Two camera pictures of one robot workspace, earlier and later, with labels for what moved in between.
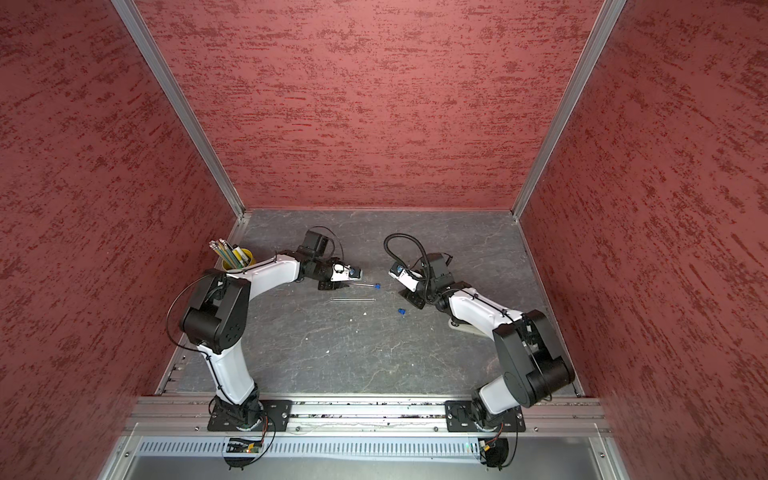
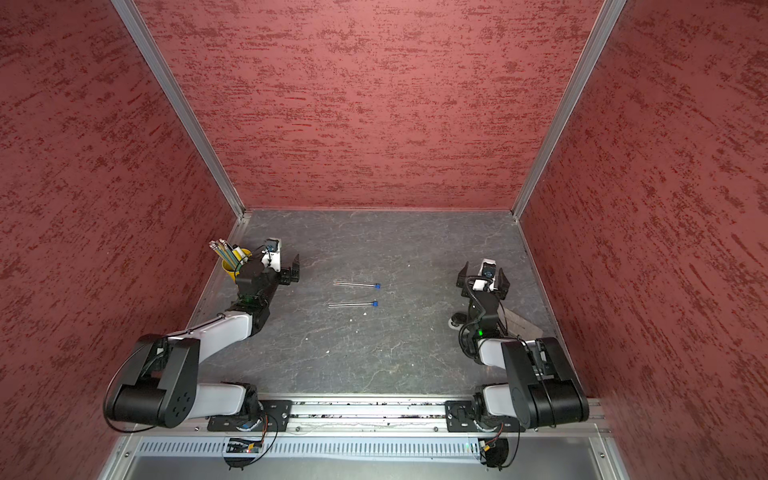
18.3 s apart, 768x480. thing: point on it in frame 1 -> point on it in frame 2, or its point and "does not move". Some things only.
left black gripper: x=327 y=285 -> x=295 y=270
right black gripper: x=419 y=302 -> x=462 y=282
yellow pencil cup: x=240 y=261 does not move
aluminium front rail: x=571 y=416 does not move
